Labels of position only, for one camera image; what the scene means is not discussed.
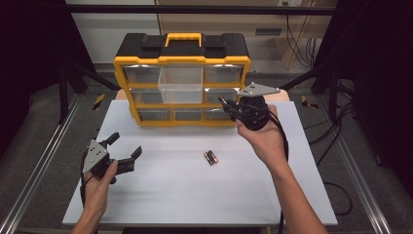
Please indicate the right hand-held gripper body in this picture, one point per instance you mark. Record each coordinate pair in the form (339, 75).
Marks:
(255, 110)

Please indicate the aluminium floor rail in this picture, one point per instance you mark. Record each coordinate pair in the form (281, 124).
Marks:
(365, 191)
(45, 159)

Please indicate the black metal stand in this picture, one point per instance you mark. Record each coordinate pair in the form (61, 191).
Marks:
(63, 94)
(331, 94)

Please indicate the light wooden table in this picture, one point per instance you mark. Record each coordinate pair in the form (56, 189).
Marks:
(122, 95)

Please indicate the person's right hand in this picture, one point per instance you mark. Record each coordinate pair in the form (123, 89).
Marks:
(266, 143)

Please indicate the clear plastic drawer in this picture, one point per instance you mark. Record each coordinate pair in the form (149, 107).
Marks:
(180, 94)

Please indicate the person's left hand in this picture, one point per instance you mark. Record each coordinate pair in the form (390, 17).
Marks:
(95, 195)

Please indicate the black curtain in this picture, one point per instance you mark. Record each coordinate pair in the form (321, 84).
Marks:
(26, 48)
(383, 65)

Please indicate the black metal crossbar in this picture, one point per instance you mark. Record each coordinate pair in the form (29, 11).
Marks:
(195, 9)

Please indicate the set of clear drawers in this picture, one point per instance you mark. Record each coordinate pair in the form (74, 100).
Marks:
(142, 74)

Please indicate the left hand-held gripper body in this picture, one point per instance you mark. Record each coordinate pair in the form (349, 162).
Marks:
(94, 156)

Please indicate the yellow black organizer case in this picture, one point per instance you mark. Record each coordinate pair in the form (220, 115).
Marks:
(181, 48)

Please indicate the light wooden cabinet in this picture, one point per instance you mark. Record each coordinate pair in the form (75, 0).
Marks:
(227, 22)

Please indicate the white wall outlet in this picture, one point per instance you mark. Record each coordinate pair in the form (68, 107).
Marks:
(289, 2)

